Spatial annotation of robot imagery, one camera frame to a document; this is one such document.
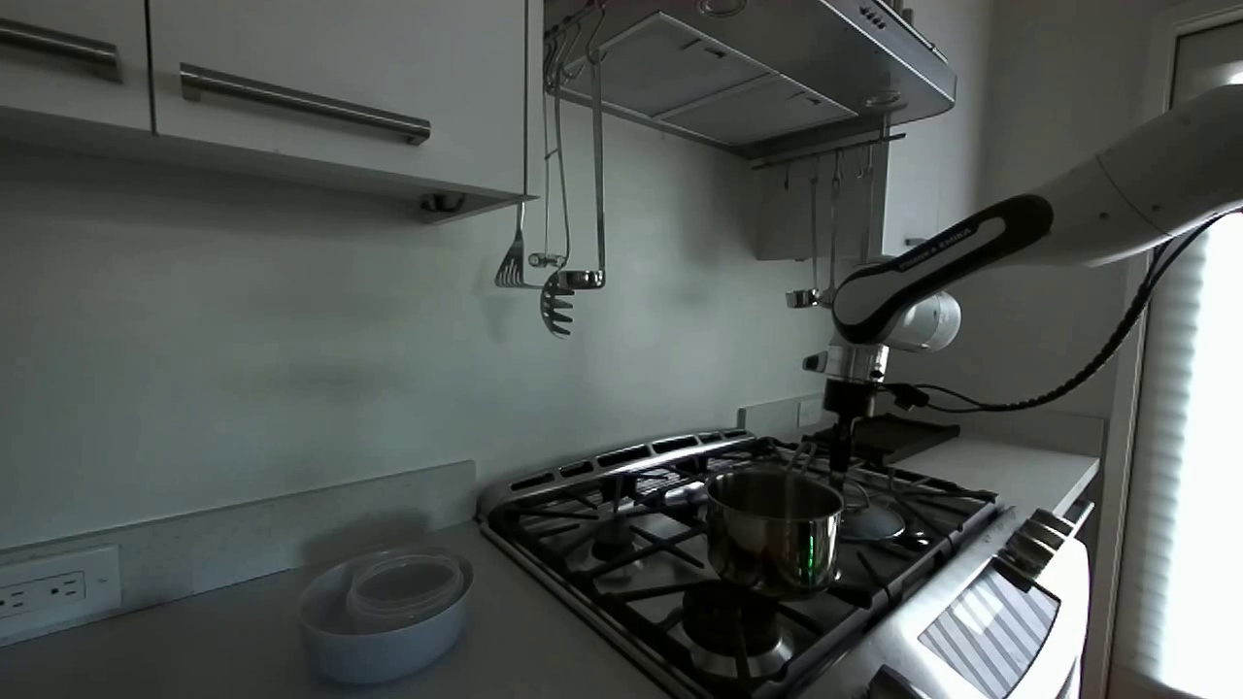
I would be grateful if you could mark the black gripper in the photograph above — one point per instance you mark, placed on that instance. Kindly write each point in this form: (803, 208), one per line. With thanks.
(856, 399)

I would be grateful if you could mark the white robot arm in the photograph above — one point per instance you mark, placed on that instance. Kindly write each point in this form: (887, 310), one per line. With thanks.
(1114, 195)

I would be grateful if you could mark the stainless steel pot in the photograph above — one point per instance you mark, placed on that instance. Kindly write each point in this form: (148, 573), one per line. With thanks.
(777, 527)

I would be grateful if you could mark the black griddle plate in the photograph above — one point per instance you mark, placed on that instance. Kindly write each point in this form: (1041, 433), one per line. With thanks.
(908, 442)

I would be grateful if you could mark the stainless steel gas range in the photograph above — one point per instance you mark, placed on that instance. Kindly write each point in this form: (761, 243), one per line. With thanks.
(895, 622)

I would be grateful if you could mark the black gas burner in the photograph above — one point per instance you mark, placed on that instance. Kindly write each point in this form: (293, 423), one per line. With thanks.
(732, 622)

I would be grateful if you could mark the black cast iron stove grates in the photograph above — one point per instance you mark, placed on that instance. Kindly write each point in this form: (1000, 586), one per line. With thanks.
(623, 529)

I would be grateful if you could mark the hanging utensil rack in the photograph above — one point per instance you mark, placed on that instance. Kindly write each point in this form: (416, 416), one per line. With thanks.
(822, 200)

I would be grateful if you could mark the hanging slotted spoon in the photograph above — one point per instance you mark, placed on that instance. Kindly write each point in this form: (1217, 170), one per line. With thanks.
(562, 305)

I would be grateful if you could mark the white window blind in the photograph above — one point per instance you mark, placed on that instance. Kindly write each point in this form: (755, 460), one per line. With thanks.
(1199, 493)

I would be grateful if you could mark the hanging metal spatula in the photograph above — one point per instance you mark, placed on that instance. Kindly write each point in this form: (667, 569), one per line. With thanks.
(515, 265)

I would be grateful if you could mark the stainless steel range hood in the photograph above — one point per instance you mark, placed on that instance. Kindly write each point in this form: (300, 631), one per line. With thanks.
(761, 63)

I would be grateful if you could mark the round plastic container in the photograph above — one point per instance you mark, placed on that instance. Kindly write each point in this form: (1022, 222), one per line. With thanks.
(407, 586)

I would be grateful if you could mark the white round bowl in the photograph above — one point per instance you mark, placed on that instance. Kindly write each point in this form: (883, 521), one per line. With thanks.
(383, 644)

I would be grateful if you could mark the white upper cabinet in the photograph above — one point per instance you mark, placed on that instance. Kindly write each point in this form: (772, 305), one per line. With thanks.
(325, 63)

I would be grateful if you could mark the white wall outlet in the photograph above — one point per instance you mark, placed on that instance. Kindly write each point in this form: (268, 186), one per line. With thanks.
(52, 591)

